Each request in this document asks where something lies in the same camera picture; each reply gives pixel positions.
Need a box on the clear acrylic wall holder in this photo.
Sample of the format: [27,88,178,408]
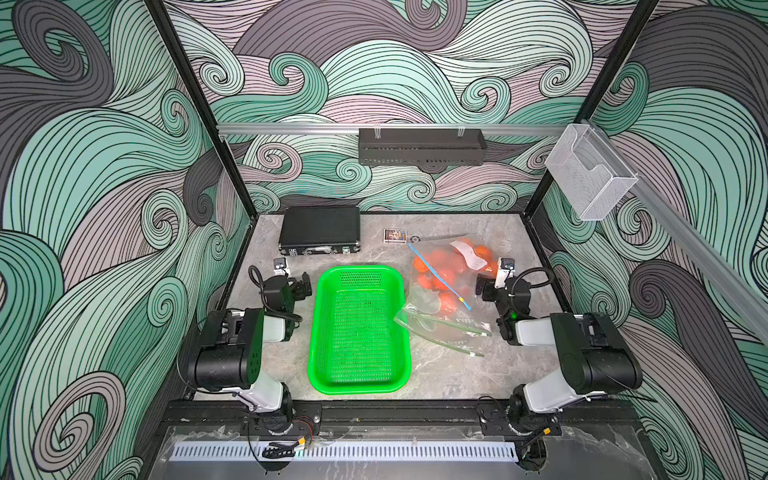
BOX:
[545,123,637,221]

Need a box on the white slotted cable duct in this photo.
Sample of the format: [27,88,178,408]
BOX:
[170,440,518,463]

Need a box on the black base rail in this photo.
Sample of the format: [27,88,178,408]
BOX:
[160,396,640,440]

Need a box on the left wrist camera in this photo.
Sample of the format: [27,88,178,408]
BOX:
[273,257,290,276]

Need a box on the green-zip bag of oranges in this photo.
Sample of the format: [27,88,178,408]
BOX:
[394,286,492,358]

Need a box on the aluminium wall rail back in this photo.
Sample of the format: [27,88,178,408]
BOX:
[216,122,567,137]

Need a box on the black hard case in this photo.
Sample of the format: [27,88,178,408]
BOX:
[278,206,361,257]

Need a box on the green plastic basket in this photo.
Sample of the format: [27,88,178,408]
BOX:
[307,265,412,395]

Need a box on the aluminium wall rail right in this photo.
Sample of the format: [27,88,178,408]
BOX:
[578,120,767,343]

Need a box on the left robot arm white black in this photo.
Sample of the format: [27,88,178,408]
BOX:
[176,265,312,429]

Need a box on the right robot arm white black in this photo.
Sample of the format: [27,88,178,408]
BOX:
[475,267,643,434]

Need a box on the aluminium wall rail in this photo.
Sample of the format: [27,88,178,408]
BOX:
[578,120,767,343]
[216,122,567,137]

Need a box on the small card box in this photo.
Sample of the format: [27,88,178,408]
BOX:
[383,229,408,244]

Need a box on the black wall tray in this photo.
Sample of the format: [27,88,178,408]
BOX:
[358,129,488,171]

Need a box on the blue-zip bag of oranges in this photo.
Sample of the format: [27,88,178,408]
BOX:
[406,236,498,321]

